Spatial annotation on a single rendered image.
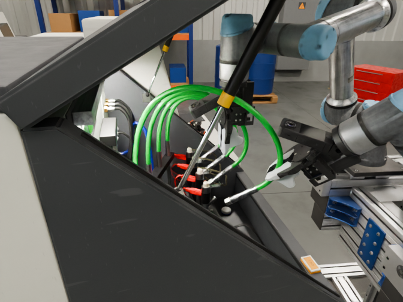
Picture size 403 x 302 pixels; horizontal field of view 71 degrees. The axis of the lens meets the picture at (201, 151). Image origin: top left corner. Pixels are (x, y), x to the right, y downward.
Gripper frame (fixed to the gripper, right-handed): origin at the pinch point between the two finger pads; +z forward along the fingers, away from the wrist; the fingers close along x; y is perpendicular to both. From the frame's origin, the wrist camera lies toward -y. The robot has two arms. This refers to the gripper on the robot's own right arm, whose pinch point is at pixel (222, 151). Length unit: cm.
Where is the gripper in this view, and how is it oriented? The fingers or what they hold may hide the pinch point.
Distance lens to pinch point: 81.1
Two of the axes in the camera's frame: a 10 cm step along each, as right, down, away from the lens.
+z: -0.1, 9.0, 4.4
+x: -2.4, -4.3, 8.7
